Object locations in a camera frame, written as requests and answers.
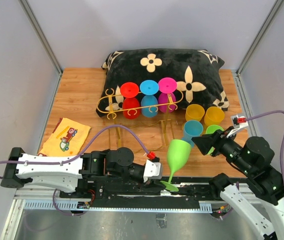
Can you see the green wine glass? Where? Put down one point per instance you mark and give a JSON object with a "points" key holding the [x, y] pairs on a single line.
{"points": [[210, 130], [177, 156]]}

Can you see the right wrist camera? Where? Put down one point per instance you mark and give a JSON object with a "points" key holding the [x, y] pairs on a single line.
{"points": [[239, 123]]}

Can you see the magenta wine glass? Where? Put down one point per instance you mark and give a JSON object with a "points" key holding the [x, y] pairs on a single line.
{"points": [[167, 85]]}

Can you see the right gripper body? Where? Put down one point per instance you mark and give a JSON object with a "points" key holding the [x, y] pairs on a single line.
{"points": [[226, 144]]}

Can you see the green wine glass front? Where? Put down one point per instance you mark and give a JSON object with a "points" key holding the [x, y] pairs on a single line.
{"points": [[210, 130]]}

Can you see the gold wire glass rack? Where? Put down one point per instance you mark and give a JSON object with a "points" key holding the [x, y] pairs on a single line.
{"points": [[141, 120]]}

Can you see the yellow truck print cloth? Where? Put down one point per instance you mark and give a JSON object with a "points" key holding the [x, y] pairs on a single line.
{"points": [[67, 139]]}

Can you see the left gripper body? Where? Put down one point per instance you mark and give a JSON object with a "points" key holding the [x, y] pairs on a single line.
{"points": [[133, 173]]}

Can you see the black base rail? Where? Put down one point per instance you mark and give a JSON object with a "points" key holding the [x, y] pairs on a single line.
{"points": [[194, 195]]}

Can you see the black floral pillow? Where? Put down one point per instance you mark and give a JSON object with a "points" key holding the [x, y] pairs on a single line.
{"points": [[195, 71]]}

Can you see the red wine glass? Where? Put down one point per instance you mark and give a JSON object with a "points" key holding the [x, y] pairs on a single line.
{"points": [[129, 91]]}

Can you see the green wine glass back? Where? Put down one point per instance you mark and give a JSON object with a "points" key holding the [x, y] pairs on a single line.
{"points": [[177, 156]]}

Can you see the blue wine glass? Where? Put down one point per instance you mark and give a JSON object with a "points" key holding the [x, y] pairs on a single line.
{"points": [[192, 128], [148, 103]]}

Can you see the yellow wine glass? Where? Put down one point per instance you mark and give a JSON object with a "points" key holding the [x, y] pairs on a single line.
{"points": [[213, 116], [194, 112]]}

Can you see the blue wine glass back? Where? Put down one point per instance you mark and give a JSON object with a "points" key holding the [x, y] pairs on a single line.
{"points": [[148, 103]]}

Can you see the blue wine glass front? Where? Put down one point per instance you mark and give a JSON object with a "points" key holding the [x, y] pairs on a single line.
{"points": [[192, 128]]}

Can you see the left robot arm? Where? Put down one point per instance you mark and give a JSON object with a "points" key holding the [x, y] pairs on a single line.
{"points": [[65, 173]]}

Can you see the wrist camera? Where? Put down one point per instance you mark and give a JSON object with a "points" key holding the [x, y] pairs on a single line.
{"points": [[152, 171], [239, 123]]}

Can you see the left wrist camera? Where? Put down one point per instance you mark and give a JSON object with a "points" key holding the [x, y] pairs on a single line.
{"points": [[152, 171]]}

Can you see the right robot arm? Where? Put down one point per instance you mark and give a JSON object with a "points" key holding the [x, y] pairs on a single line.
{"points": [[265, 182]]}

